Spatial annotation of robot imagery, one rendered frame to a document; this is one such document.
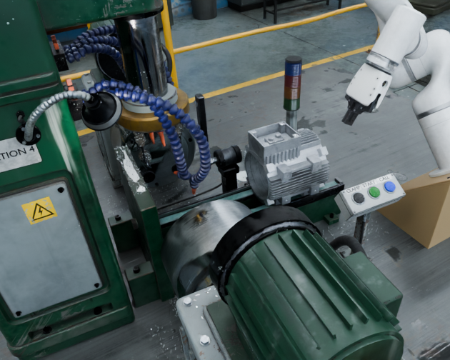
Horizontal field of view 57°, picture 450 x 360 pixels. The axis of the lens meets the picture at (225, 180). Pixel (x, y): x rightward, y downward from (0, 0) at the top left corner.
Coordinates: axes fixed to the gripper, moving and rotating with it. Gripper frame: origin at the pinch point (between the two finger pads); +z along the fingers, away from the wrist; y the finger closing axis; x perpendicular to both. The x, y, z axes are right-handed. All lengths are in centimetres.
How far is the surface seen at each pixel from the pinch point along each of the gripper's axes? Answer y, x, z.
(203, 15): 485, -181, 30
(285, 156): 1.2, 14.3, 16.5
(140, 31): 3, 65, -3
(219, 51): 360, -156, 50
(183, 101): 2, 50, 9
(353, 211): -23.7, 7.8, 17.3
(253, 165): 13.4, 12.9, 26.9
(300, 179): -3.0, 8.4, 21.0
